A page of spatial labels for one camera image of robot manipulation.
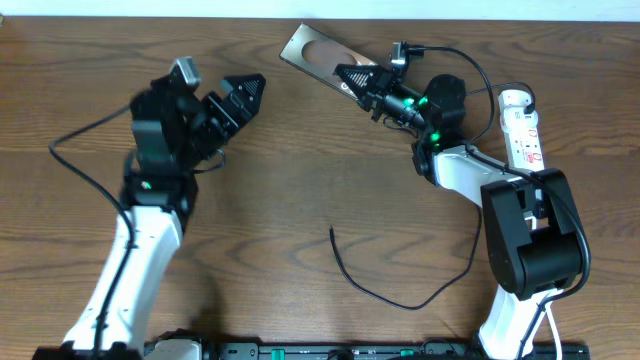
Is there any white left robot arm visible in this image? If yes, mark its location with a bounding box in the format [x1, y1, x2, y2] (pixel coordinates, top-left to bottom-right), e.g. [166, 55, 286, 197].
[34, 70, 266, 359]

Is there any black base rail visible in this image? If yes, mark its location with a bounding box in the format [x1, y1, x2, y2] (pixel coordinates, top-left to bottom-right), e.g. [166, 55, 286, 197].
[144, 340, 591, 360]

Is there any Galaxy smartphone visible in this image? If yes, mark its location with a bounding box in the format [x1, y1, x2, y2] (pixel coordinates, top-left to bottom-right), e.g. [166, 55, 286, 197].
[279, 23, 376, 100]

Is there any white power strip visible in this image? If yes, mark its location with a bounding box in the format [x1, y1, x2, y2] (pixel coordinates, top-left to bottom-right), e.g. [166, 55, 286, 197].
[498, 89, 545, 172]

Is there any black USB plug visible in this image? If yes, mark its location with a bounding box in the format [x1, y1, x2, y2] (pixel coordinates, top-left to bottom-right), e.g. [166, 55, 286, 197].
[524, 102, 535, 114]

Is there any black charger cable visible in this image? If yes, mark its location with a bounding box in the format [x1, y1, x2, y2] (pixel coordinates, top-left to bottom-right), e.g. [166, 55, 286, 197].
[328, 81, 537, 312]

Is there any white power strip cord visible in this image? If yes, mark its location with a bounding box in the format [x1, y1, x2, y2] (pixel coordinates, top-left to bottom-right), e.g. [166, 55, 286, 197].
[542, 294, 564, 360]

